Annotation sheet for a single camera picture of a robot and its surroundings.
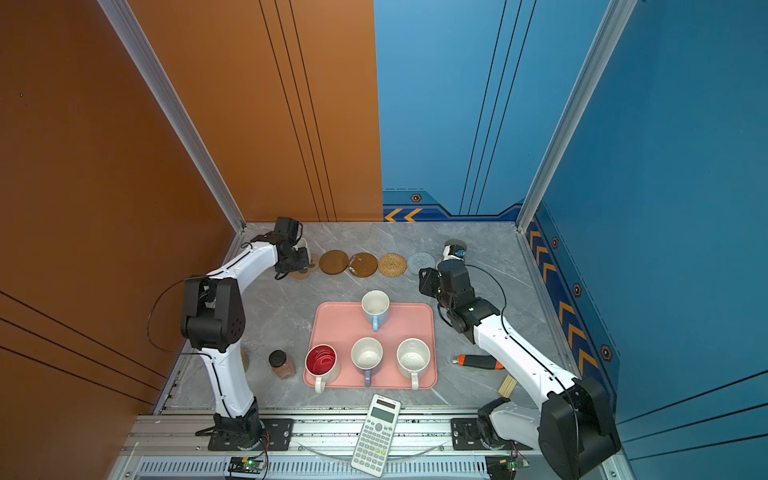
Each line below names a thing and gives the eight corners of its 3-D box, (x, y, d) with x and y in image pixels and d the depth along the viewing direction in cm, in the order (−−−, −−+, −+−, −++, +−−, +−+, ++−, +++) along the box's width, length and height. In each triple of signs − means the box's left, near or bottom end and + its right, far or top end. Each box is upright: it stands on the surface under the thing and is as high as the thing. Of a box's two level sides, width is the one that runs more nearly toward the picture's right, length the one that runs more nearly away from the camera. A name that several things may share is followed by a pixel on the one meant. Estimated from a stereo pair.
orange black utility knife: (452, 369, 86) (454, 366, 84) (451, 358, 88) (452, 355, 86) (501, 369, 86) (503, 366, 84) (498, 358, 88) (500, 355, 86)
